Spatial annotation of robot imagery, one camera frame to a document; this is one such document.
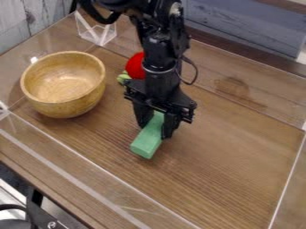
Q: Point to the red plush strawberry toy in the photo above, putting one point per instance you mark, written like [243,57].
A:
[132,70]

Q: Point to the green rectangular block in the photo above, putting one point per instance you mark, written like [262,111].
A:
[148,138]

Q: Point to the clear acrylic corner bracket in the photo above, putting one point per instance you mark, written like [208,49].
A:
[96,34]

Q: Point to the black stand with cable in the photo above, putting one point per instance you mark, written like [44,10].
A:
[36,217]

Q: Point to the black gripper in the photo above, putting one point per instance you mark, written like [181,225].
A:
[157,93]

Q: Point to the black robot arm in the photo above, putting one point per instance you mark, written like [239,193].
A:
[159,22]

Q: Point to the blue grey couch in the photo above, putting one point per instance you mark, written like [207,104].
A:
[250,22]

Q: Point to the brown wooden bowl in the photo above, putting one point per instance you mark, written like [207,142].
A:
[64,84]

